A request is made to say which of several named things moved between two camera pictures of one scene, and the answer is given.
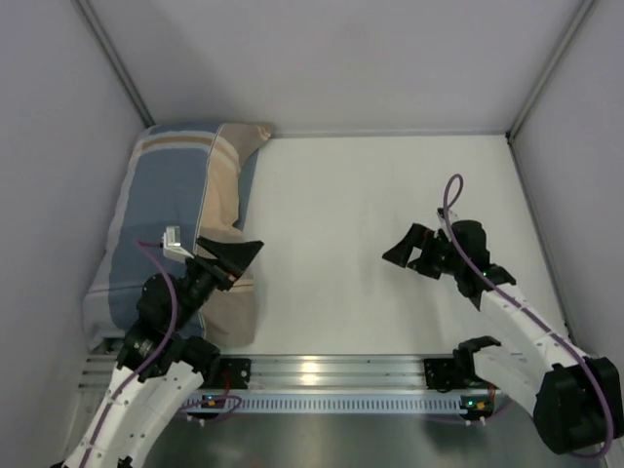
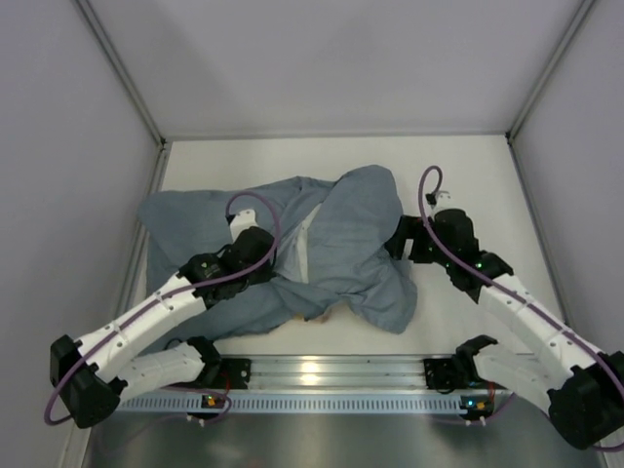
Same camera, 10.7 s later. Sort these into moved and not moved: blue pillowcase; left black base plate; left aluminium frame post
Moved: blue pillowcase
Not moved: left black base plate; left aluminium frame post
